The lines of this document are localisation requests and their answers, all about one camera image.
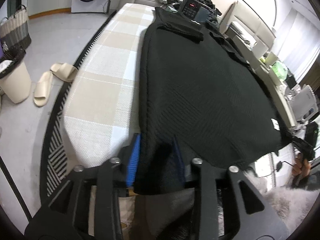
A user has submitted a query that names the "black knit t-shirt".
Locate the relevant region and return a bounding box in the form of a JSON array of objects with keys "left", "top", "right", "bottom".
[{"left": 133, "top": 6, "right": 295, "bottom": 196}]

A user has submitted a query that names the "right hand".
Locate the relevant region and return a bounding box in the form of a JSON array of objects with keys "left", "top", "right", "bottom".
[{"left": 292, "top": 153, "right": 311, "bottom": 178}]

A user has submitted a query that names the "white electric kettle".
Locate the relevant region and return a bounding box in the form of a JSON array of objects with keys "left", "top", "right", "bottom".
[{"left": 290, "top": 85, "right": 318, "bottom": 122}]

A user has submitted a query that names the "checkered beige table cloth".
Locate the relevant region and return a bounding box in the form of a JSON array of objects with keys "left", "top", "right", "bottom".
[{"left": 61, "top": 3, "right": 155, "bottom": 170}]

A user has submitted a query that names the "green and white humidifier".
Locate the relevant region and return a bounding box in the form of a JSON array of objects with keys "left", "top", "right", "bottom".
[{"left": 271, "top": 60, "right": 288, "bottom": 81}]

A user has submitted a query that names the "beige side cabinet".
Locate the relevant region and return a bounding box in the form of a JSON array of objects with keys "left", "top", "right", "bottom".
[{"left": 232, "top": 36, "right": 298, "bottom": 129}]

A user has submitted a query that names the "beige slipper far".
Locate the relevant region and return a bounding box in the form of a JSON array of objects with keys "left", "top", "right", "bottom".
[{"left": 50, "top": 63, "right": 78, "bottom": 82}]

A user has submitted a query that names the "beige slipper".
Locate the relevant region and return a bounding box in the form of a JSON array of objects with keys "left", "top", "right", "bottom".
[
  {"left": 50, "top": 63, "right": 78, "bottom": 82},
  {"left": 34, "top": 71, "right": 53, "bottom": 107}
]

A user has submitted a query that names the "beige bed headboard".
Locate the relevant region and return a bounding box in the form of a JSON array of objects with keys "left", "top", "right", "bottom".
[{"left": 219, "top": 1, "right": 276, "bottom": 57}]

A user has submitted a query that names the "beige slipper near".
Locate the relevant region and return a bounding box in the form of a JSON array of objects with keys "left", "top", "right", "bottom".
[{"left": 34, "top": 71, "right": 53, "bottom": 107}]

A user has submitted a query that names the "beige trash bin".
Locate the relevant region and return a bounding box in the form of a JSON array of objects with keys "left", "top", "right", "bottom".
[{"left": 1, "top": 47, "right": 31, "bottom": 104}]

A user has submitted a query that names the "woven laundry basket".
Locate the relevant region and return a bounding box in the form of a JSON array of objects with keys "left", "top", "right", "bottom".
[{"left": 1, "top": 4, "right": 31, "bottom": 54}]

